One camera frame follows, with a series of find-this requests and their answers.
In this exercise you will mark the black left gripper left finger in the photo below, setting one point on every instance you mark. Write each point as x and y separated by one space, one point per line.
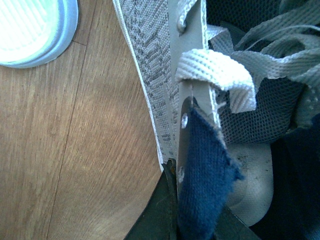
158 221

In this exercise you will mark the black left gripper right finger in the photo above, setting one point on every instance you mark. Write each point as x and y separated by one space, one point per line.
230 227

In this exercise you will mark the grey knit sneaker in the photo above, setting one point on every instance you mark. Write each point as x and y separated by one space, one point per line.
233 92

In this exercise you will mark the light blue slipper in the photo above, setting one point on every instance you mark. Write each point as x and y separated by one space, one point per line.
35 32

